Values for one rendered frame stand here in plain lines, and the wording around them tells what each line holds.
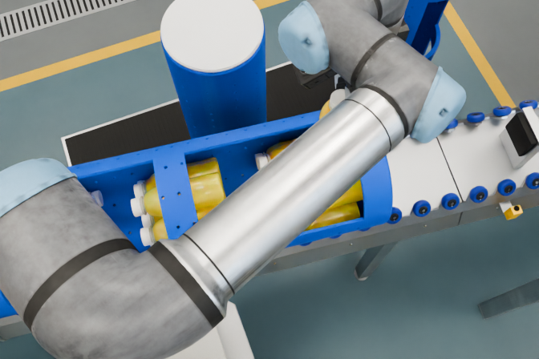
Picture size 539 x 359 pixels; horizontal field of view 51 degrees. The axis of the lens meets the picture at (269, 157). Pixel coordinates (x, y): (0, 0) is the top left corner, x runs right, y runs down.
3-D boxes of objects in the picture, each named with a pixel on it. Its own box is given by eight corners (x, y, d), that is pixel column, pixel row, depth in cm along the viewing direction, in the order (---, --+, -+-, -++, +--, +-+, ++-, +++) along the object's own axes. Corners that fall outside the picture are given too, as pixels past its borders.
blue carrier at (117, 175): (380, 239, 135) (404, 194, 110) (14, 330, 127) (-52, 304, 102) (345, 139, 148) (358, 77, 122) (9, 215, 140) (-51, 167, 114)
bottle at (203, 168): (222, 181, 131) (147, 198, 130) (216, 154, 129) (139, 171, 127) (224, 193, 125) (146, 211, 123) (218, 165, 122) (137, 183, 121)
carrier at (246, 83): (280, 165, 230) (243, 114, 240) (285, 42, 150) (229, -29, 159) (220, 201, 224) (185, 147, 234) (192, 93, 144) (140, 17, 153)
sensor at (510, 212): (516, 217, 144) (524, 211, 139) (505, 220, 143) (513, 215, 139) (504, 190, 147) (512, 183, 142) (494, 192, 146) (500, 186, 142)
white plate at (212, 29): (283, 38, 149) (283, 41, 150) (228, -31, 158) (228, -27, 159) (192, 88, 143) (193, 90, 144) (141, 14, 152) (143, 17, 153)
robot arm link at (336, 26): (342, 70, 59) (411, 11, 62) (269, 10, 63) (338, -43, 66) (337, 106, 66) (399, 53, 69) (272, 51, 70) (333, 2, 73)
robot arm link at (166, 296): (88, 437, 42) (489, 68, 57) (10, 326, 45) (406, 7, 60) (123, 437, 52) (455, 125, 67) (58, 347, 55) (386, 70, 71)
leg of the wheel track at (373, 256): (370, 278, 227) (403, 239, 169) (356, 282, 226) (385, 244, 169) (365, 264, 229) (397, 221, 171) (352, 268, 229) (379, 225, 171)
